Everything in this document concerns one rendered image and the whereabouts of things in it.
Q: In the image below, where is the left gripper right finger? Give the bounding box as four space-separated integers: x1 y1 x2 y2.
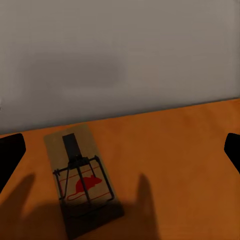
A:
224 133 240 173

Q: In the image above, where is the mousetrap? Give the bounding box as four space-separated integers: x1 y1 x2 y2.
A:
44 123 125 240

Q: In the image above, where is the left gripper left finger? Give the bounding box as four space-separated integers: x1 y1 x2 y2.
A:
0 133 26 193

